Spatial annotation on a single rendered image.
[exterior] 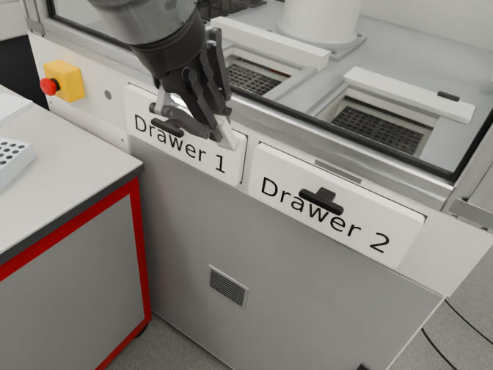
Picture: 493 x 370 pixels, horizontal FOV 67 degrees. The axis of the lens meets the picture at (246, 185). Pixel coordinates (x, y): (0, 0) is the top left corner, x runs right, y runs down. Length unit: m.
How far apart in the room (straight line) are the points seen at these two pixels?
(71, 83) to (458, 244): 0.81
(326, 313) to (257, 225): 0.24
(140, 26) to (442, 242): 0.50
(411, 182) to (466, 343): 1.25
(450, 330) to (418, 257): 1.12
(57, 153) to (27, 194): 0.14
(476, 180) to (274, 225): 0.36
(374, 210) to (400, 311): 0.23
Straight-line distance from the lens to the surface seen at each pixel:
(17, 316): 0.90
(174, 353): 1.42
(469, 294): 1.94
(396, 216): 0.60
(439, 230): 0.62
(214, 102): 0.48
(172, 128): 0.70
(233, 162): 0.69
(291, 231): 0.73
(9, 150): 0.92
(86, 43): 0.88
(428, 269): 0.67
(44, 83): 0.94
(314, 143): 0.61
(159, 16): 0.34
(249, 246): 0.83
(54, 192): 0.83
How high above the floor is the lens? 1.29
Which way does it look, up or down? 40 degrees down
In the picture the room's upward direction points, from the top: 8 degrees clockwise
